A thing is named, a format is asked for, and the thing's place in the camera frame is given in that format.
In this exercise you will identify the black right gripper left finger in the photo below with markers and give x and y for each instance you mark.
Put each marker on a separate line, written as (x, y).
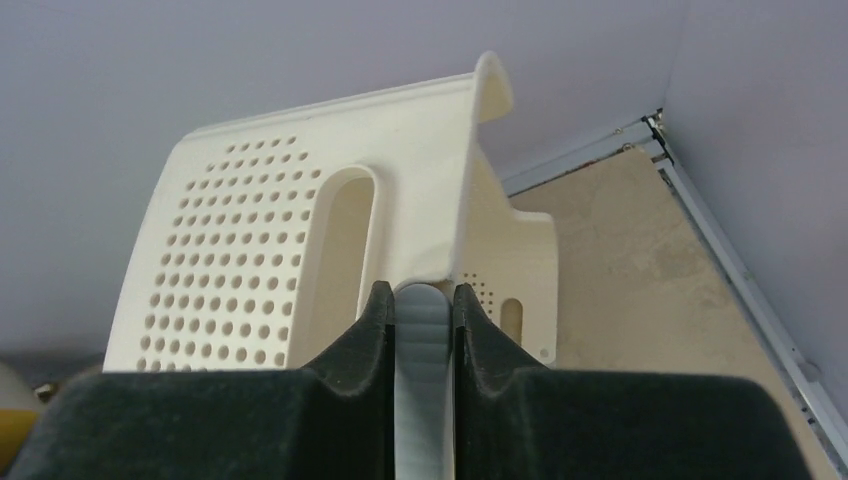
(332, 418)

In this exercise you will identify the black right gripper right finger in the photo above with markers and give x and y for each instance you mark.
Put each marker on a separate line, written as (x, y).
(518, 419)

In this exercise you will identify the cream perforated basket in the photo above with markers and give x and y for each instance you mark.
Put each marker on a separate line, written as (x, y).
(264, 235)

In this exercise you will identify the round drawer box orange yellow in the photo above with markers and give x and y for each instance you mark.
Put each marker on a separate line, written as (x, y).
(20, 409)

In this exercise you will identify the aluminium rail frame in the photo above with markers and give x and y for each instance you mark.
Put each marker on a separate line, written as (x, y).
(801, 376)

